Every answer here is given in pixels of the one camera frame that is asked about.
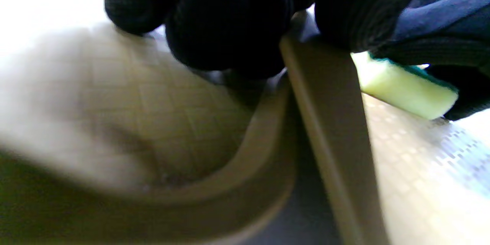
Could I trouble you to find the person's right hand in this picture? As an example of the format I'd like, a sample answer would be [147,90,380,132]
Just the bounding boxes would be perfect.
[371,0,490,121]

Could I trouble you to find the brown plastic food tray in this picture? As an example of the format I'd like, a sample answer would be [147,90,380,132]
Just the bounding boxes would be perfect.
[0,21,300,245]
[279,10,490,245]

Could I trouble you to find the yellow and green sponge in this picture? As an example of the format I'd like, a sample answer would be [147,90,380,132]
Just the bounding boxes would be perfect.
[351,52,459,120]

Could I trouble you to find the person's left hand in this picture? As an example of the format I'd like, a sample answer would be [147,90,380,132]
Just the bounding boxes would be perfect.
[96,0,433,79]

